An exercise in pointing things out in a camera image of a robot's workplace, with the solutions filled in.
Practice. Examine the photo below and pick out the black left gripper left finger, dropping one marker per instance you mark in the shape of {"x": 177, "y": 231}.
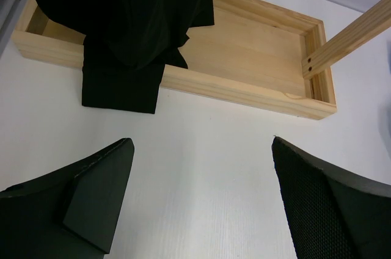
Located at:
{"x": 71, "y": 212}

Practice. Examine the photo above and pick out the wooden clothes rack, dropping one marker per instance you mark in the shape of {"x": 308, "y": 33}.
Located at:
{"x": 256, "y": 53}

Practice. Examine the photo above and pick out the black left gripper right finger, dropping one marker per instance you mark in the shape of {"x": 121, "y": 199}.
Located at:
{"x": 331, "y": 212}

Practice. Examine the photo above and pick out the black shirt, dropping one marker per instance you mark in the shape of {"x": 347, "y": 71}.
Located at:
{"x": 127, "y": 44}

